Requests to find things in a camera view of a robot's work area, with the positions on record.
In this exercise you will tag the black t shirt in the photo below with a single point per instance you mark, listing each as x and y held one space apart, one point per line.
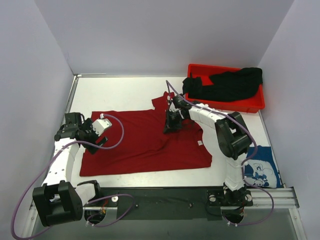
225 87

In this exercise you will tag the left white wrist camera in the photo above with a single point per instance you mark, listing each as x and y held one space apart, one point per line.
101 124

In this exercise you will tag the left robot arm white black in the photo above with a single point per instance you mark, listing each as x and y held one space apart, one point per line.
60 218

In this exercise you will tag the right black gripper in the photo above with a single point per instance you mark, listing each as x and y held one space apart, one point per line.
172 120

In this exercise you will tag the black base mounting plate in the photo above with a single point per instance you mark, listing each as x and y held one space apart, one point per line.
170 203

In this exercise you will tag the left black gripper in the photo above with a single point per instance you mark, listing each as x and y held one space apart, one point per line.
97 144

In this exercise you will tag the blue folded t shirt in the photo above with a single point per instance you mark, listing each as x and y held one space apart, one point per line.
261 170

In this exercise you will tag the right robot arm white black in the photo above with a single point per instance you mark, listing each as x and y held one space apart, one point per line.
223 135

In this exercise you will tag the aluminium frame rail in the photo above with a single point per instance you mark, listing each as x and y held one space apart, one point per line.
67 105

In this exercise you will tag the red t shirt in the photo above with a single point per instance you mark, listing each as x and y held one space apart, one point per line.
141 145

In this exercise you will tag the red plastic bin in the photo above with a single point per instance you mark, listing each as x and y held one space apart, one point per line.
250 105

